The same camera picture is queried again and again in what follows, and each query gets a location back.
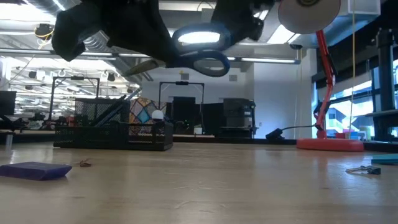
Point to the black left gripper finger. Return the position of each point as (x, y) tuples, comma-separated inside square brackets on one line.
[(152, 34)]

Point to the black pen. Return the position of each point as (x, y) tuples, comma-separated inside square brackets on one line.
[(115, 105)]

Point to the brown rubber band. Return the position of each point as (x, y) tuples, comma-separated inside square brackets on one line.
[(84, 163)]

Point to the purple eraser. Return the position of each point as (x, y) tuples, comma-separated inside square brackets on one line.
[(34, 171)]

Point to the red desk lamp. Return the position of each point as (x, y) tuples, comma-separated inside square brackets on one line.
[(329, 145)]

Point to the blue sticky note pad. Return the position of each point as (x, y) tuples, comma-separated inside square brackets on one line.
[(385, 159)]

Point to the black mesh desk organizer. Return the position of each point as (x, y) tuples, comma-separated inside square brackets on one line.
[(93, 140)]

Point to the white ball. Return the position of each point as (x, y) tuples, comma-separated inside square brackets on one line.
[(157, 115)]

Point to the colourful patchwork panel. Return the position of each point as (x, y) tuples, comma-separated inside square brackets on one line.
[(143, 115)]

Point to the black equipment rack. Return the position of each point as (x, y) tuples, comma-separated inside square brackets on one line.
[(237, 112)]

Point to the black flat screen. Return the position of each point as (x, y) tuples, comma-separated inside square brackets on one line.
[(7, 102)]

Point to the black lamp power plug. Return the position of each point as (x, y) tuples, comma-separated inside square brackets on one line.
[(275, 134)]

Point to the black stand pole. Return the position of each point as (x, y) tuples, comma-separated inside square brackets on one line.
[(385, 77)]

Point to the black rig frame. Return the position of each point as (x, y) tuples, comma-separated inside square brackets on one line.
[(76, 77), (182, 83)]

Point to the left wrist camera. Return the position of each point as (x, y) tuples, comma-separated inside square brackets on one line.
[(239, 18)]

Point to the black aluminium table frame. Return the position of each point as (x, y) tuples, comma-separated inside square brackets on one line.
[(233, 141)]

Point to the ceiling security camera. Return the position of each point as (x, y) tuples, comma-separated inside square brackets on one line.
[(296, 46)]

